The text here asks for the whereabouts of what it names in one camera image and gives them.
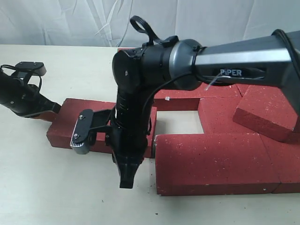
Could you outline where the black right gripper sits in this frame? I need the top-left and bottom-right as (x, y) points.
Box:
(106, 118), (152, 189)

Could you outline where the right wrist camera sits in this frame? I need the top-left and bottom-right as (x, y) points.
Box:
(69, 108), (111, 155)

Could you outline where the angled red brick under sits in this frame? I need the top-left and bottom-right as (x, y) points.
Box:
(236, 84), (249, 97)

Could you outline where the red brick with white chip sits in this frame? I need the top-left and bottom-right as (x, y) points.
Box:
(153, 85), (241, 111)

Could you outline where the front large red brick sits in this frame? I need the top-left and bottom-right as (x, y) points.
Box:
(155, 133), (280, 196)

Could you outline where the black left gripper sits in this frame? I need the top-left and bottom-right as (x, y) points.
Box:
(9, 85), (61, 122)

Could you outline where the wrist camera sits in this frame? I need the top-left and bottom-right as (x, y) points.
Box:
(69, 108), (111, 155)
(15, 61), (47, 76)

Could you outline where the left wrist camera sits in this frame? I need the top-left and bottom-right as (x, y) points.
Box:
(15, 61), (47, 76)

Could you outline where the white backdrop curtain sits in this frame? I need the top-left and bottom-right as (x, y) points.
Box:
(0, 0), (300, 47)

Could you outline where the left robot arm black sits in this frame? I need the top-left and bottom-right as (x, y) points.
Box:
(0, 61), (61, 122)

